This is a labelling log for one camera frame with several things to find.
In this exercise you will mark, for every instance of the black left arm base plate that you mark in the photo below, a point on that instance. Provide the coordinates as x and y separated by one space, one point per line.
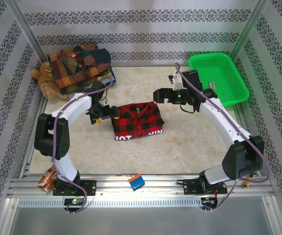
89 187

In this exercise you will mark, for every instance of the perforated metal strip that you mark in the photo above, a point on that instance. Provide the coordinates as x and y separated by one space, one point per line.
131 203

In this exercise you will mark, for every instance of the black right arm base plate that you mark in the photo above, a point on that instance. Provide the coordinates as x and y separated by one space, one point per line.
192 187

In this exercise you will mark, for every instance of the aluminium rail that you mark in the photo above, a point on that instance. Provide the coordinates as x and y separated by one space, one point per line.
155 183

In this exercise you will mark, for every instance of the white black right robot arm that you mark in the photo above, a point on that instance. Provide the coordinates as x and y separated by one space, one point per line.
219 122

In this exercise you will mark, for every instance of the folded blue yellow garment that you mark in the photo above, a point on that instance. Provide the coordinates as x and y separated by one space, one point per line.
110 76

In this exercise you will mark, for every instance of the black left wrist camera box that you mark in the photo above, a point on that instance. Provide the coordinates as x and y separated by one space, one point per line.
98 87

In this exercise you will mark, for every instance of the green plastic basket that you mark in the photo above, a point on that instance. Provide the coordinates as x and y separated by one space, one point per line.
223 73

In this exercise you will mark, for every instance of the blue orange toy block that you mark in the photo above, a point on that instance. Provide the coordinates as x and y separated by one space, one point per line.
136 183

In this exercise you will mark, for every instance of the brown teddy bear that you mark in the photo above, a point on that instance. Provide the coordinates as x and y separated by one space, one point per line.
45 83

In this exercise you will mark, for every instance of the small label sticker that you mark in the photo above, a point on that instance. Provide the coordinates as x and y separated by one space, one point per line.
212 86

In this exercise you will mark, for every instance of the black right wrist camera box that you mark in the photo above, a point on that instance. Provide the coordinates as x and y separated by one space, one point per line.
192 78

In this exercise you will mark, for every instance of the folded multicolour plaid shirt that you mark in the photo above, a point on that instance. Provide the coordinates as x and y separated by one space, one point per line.
77 66

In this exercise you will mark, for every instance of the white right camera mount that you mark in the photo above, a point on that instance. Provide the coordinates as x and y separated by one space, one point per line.
177 82

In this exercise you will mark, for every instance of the small circuit board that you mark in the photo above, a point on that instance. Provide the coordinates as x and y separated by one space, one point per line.
73 201
209 200

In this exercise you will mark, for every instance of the aluminium frame post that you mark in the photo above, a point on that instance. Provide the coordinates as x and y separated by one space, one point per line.
26 31
249 29

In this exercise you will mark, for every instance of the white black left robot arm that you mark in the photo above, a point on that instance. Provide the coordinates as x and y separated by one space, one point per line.
67 169

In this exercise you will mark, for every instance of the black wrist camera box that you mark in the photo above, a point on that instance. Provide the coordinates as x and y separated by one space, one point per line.
98 87
192 78

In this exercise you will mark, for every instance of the copper foil packet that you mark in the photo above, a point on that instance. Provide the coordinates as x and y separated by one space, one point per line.
46 178

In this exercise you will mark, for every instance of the folded grey garment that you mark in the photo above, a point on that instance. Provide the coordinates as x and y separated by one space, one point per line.
82 88

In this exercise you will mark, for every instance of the yellow cylinder plug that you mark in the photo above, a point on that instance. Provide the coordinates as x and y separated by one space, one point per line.
247 183

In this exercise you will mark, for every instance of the red black plaid shirt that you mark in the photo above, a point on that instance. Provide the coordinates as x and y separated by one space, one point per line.
138 122

